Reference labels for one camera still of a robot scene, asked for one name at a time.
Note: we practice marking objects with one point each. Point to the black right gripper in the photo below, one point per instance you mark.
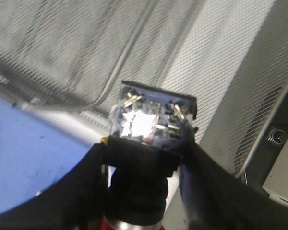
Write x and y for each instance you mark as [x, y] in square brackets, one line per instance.
[269, 148]

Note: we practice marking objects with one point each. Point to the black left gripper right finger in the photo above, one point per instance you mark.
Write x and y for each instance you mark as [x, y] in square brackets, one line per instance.
[214, 200]

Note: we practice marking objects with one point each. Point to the silver mesh tray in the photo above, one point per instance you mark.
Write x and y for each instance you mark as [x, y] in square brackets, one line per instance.
[72, 55]

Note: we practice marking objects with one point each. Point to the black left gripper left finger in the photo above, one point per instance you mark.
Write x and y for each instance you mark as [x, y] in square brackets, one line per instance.
[75, 202]

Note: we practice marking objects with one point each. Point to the blue plastic tray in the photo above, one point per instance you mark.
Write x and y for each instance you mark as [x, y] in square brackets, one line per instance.
[37, 149]

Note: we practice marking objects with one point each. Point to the red emergency stop button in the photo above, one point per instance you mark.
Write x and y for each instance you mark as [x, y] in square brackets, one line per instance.
[150, 128]

